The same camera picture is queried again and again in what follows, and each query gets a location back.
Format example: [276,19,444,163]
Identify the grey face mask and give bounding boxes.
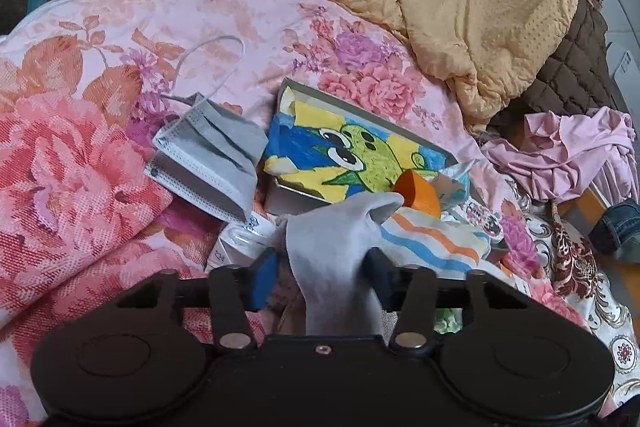
[144,72,268,225]

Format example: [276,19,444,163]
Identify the striped colourful cloth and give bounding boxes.
[380,207,496,280]

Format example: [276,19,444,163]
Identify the white gold ornate sheet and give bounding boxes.
[501,194,639,413]

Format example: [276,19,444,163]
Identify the pink floral bedspread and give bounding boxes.
[0,0,591,427]

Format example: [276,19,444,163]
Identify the light grey sock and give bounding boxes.
[284,192,404,336]

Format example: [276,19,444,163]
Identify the cartoon lined tray box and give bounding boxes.
[264,78,457,216]

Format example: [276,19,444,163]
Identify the blue denim jeans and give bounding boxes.
[588,198,640,265]

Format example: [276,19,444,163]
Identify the pink garment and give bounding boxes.
[482,107,639,204]

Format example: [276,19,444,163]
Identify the bag of green stars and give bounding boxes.
[434,308,463,335]

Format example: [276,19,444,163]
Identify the cartoon character sachet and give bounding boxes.
[460,198,503,242]

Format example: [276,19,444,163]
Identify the white blue medicine box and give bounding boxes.
[205,212,277,272]

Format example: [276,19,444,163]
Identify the beige printed drawstring pouch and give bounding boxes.
[269,255,398,340]

